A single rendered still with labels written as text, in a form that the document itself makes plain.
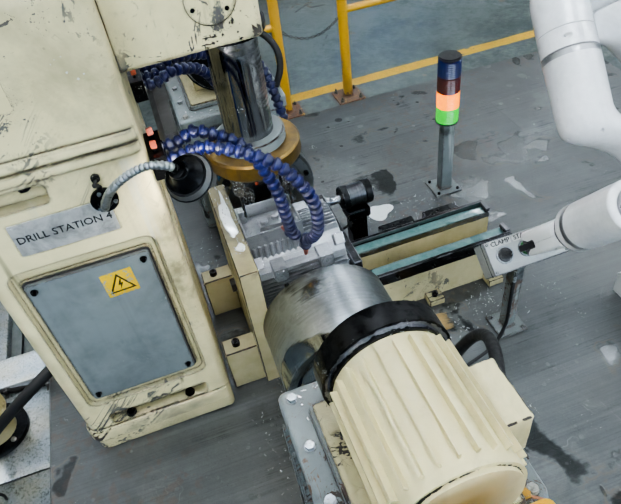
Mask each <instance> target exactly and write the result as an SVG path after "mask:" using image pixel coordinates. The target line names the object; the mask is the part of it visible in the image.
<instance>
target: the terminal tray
mask: <svg viewBox="0 0 621 504"><path fill-rule="evenodd" d="M286 195H287V198H286V199H287V200H288V201H289V206H290V208H291V212H292V216H293V217H296V218H297V219H296V220H294V221H295V224H296V226H297V228H298V230H300V231H301V235H302V234H303V233H304V230H303V224H302V220H301V218H300V216H299V214H298V212H297V210H296V208H295V207H294V205H293V203H292V204H291V200H290V197H289V195H288V194H286ZM245 209H246V213H247V218H246V217H244V211H242V212H239V210H243V209H242V207H240V208H237V209H234V211H235V214H236V216H237V219H238V217H239V219H238V221H239V224H240V226H241V228H242V231H243V233H244V236H245V238H246V241H247V240H248V241H247V243H248V246H249V248H250V251H251V253H252V256H253V258H254V259H256V258H259V257H262V259H263V260H264V257H266V258H267V259H269V256H271V255H272V257H275V254H278V255H280V254H281V252H283V253H286V250H289V251H290V252H291V251H292V249H293V248H294V249H295V250H297V249H298V247H299V246H300V241H299V240H300V238H301V237H300V238H299V239H298V240H291V239H290V238H289V237H287V236H286V235H285V233H284V231H283V230H282V229H281V226H282V225H283V224H282V222H281V218H280V216H279V213H278V208H277V207H276V203H275V201H274V198H270V199H267V200H264V201H260V202H257V203H254V204H250V205H247V206H245ZM249 231H251V232H252V233H251V234H248V232H249Z"/></svg>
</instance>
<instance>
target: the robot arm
mask: <svg viewBox="0 0 621 504"><path fill-rule="evenodd" d="M529 7H530V15H531V20H532V25H533V30H534V35H535V39H536V44H537V48H538V53H539V57H540V62H541V66H542V70H543V75H544V79H545V83H546V87H547V91H548V95H549V100H550V104H551V108H552V112H553V117H554V121H555V125H556V128H557V131H558V133H559V136H560V137H561V139H562V140H563V141H565V142H567V143H569V144H573V145H580V146H586V147H591V148H596V149H599V150H602V151H604V152H606V153H608V154H610V155H611V156H613V157H614V158H615V159H617V160H618V161H619V162H620V163H621V114H620V113H619V112H618V111H617V109H616V108H615V106H614V103H613V98H612V94H611V89H610V85H609V80H608V76H607V71H606V67H605V62H604V57H603V53H602V49H601V45H603V46H605V47H606V48H607V49H608V50H609V51H610V52H611V53H612V54H613V55H614V56H615V57H616V58H617V59H618V60H619V61H620V63H621V0H530V2H529ZM521 238H522V240H523V245H521V246H518V247H519V250H520V252H523V251H526V252H527V254H528V255H530V256H535V255H540V254H544V253H548V252H552V251H555V250H559V249H562V248H565V247H566V248H568V249H571V250H573V251H578V252H583V251H588V250H591V249H594V248H597V247H600V246H603V245H606V244H610V243H613V242H616V241H619V240H621V180H619V181H617V182H615V183H613V184H611V185H608V186H606V187H604V188H602V189H600V190H598V191H596V192H594V193H592V194H590V195H588V196H585V197H583V198H581V199H579V200H577V201H575V202H573V203H571V204H569V205H566V206H565V207H563V208H562V209H561V210H560V211H559V212H558V214H557V216H556V218H555V219H554V220H551V221H549V222H547V223H544V224H542V225H540V226H537V227H535V228H532V229H530V230H528V231H525V232H523V233H522V234H521Z"/></svg>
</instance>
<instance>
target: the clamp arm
mask: <svg viewBox="0 0 621 504"><path fill-rule="evenodd" d="M320 199H323V201H324V202H325V203H327V204H329V203H330V201H329V200H328V199H329V198H325V197H324V196H323V195H322V194H321V195H319V200H320ZM327 200H328V201H327ZM328 206H329V208H330V204H329V205H328ZM330 209H331V208H330ZM334 217H335V219H336V221H337V224H338V227H339V229H340V232H341V231H342V232H343V235H344V238H345V241H346V242H345V243H344V245H345V248H346V252H347V256H348V260H349V262H348V263H349V265H357V266H361V267H363V263H362V259H361V257H360V256H359V254H358V253H357V251H356V249H355V248H354V246H353V244H352V243H351V241H350V239H349V238H348V236H347V234H346V233H345V231H344V229H343V228H342V226H341V224H340V223H339V221H338V219H337V218H336V216H335V215H334Z"/></svg>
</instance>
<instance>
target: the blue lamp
mask: <svg viewBox="0 0 621 504"><path fill-rule="evenodd" d="M437 69H438V70H437V75H438V77H439V78H441V79H445V80H453V79H456V78H458V77H460V76H461V69H462V59H461V60H459V61H457V62H454V63H445V62H442V61H440V60H439V59H438V68H437Z"/></svg>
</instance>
